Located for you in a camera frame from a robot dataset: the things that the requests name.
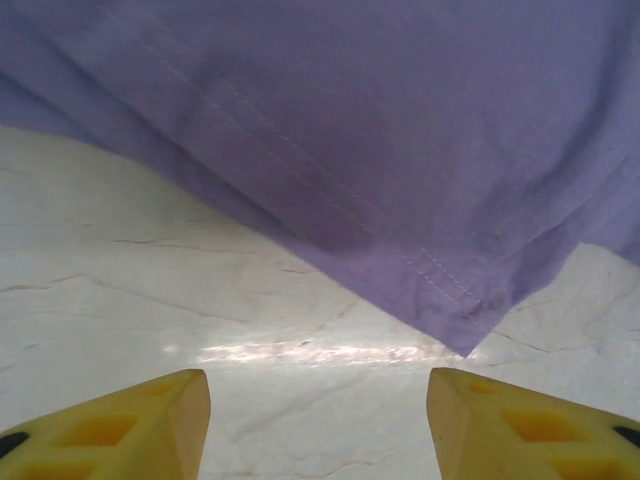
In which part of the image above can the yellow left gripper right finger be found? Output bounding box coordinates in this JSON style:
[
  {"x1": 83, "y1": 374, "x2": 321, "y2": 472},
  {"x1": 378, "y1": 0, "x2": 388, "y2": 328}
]
[{"x1": 430, "y1": 367, "x2": 640, "y2": 480}]

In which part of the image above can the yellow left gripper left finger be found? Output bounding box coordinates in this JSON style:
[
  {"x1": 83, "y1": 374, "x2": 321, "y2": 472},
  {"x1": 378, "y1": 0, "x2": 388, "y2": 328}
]
[{"x1": 0, "y1": 368, "x2": 210, "y2": 480}]

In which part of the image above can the purple t-shirt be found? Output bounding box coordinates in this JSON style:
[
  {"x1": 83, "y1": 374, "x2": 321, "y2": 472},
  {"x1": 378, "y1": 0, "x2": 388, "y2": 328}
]
[{"x1": 0, "y1": 0, "x2": 640, "y2": 359}]

